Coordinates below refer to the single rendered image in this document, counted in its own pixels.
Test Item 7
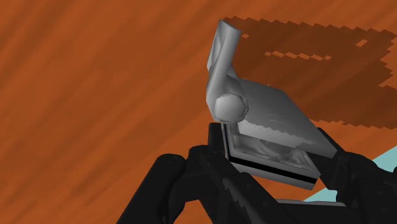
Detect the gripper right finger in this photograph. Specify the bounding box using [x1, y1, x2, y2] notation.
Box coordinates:
[305, 127, 397, 224]

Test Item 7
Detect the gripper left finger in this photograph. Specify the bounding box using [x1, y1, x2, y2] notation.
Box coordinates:
[116, 122, 249, 224]

